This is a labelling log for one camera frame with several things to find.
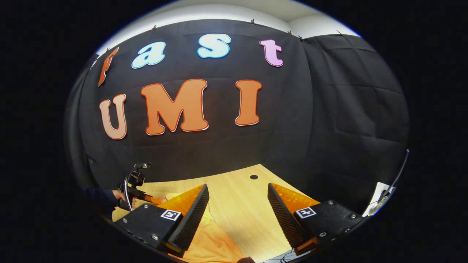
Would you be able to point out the orange T-shirt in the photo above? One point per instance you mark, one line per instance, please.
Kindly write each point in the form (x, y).
(215, 244)

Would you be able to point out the white paper sheet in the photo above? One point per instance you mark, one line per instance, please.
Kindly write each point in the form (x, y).
(374, 197)

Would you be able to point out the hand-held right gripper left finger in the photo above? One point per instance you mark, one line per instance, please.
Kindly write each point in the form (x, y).
(192, 219)

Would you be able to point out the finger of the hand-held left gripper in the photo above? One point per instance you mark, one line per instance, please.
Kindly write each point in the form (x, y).
(155, 200)

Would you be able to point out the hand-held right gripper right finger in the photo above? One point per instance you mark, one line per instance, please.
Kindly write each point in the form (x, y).
(284, 219)

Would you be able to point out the black backdrop cloth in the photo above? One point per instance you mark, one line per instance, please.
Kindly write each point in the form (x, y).
(329, 128)

